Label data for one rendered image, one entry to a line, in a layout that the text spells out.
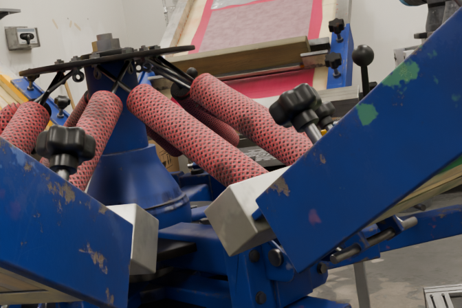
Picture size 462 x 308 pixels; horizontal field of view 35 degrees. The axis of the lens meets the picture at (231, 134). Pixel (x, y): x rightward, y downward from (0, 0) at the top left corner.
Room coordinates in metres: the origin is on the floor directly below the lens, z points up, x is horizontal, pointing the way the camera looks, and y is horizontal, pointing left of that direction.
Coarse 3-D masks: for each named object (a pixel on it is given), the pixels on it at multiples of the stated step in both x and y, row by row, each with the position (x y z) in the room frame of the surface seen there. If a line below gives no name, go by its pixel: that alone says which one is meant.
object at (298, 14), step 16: (272, 0) 2.34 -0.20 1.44; (288, 0) 2.31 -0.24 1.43; (304, 0) 2.28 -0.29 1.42; (320, 0) 2.25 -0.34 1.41; (272, 16) 2.25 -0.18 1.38; (288, 16) 2.22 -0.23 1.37; (304, 16) 2.19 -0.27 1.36; (320, 16) 2.17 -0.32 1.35; (256, 32) 2.20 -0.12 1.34; (272, 32) 2.17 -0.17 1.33; (288, 32) 2.15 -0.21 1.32; (304, 32) 2.12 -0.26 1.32; (256, 80) 1.98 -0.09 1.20; (272, 80) 1.96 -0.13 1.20; (288, 80) 1.94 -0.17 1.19; (304, 80) 1.92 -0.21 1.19; (256, 96) 1.92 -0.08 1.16; (272, 96) 1.90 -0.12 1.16
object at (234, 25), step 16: (208, 0) 2.48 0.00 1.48; (208, 16) 2.38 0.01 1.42; (224, 16) 2.34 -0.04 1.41; (240, 16) 2.31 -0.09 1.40; (256, 16) 2.28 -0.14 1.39; (208, 32) 2.29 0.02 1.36; (224, 32) 2.26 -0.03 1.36; (240, 32) 2.23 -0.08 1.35; (208, 48) 2.21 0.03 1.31; (240, 80) 2.01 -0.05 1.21
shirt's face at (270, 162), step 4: (240, 148) 2.57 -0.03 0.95; (244, 148) 2.55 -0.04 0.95; (248, 148) 2.53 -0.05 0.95; (252, 148) 2.52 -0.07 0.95; (256, 148) 2.50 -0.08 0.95; (260, 148) 2.49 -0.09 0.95; (244, 152) 2.46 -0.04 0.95; (264, 160) 2.20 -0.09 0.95; (268, 160) 2.19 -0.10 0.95; (272, 160) 2.17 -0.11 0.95; (276, 160) 2.16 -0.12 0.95; (260, 164) 2.13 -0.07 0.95; (264, 164) 2.12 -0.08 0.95; (268, 164) 2.10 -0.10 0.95; (272, 164) 2.09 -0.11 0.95; (276, 164) 2.08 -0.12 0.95; (280, 164) 2.07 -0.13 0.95; (284, 164) 2.06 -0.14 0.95
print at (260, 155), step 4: (248, 152) 2.44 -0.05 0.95; (252, 152) 2.43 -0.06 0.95; (256, 152) 2.41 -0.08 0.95; (260, 152) 2.40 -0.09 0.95; (264, 152) 2.38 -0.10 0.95; (248, 156) 2.34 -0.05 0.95; (252, 156) 2.33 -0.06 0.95; (256, 156) 2.31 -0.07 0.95; (260, 156) 2.30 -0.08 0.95; (264, 156) 2.29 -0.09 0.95; (268, 156) 2.27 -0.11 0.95; (272, 156) 2.26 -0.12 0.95; (256, 160) 2.22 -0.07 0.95; (260, 160) 2.21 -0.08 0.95
